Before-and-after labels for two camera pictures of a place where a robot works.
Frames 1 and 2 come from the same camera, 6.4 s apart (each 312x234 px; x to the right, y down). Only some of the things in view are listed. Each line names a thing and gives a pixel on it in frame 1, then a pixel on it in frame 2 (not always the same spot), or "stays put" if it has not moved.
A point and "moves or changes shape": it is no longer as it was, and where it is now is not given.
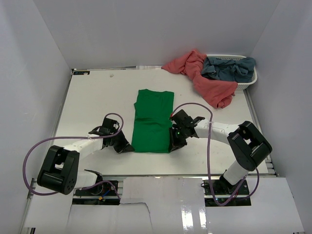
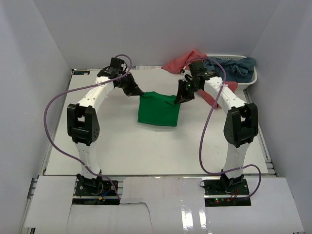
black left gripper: x=124 y=146 -> x=134 y=89
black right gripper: x=174 y=143 -> x=182 y=96
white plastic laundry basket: x=240 y=86 stays put
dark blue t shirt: x=240 y=70 stays put
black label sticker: x=81 y=72 stays put
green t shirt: x=153 y=109 moves or changes shape
